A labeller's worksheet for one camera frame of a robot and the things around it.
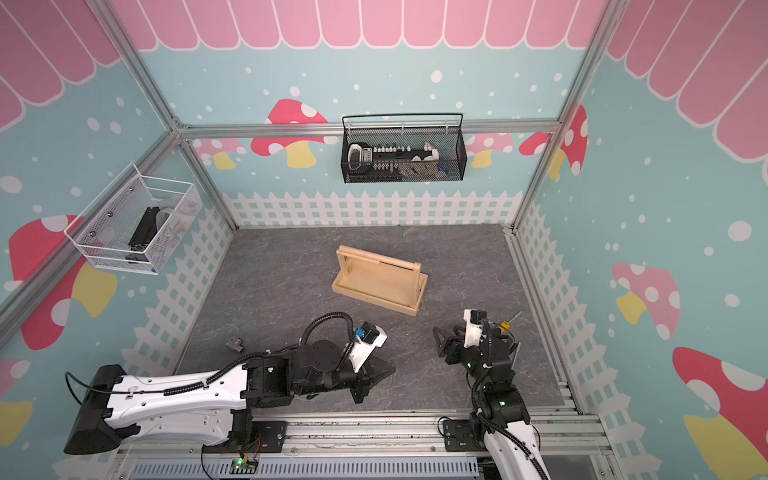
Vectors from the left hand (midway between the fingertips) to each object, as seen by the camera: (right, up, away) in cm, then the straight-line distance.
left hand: (392, 375), depth 64 cm
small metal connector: (-47, 0, +25) cm, 53 cm away
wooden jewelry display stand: (0, +16, +42) cm, 45 cm away
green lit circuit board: (-37, -26, +9) cm, 45 cm away
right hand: (+14, +6, +16) cm, 22 cm away
